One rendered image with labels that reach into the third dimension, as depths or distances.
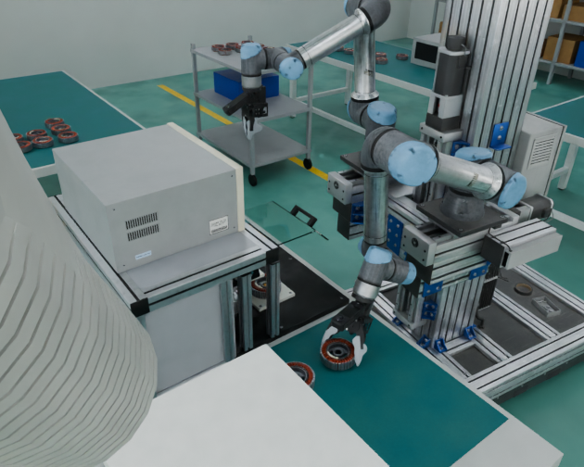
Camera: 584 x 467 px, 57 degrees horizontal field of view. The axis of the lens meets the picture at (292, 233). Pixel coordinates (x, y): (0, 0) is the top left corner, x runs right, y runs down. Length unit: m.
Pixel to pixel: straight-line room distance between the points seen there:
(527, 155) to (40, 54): 5.65
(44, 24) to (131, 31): 0.98
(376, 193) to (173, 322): 0.70
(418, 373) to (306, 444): 0.83
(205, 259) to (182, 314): 0.16
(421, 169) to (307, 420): 0.78
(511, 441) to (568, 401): 1.31
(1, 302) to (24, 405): 0.08
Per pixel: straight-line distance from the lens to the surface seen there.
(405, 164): 1.45
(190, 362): 1.60
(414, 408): 1.62
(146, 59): 7.31
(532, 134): 2.24
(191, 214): 1.49
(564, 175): 4.85
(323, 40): 2.02
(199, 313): 1.51
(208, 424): 0.96
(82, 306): 0.36
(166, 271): 1.46
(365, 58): 2.25
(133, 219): 1.42
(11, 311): 0.29
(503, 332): 2.83
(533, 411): 2.80
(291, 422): 0.96
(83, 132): 3.54
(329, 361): 1.65
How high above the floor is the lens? 1.95
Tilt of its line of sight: 31 degrees down
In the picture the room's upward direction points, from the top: 1 degrees clockwise
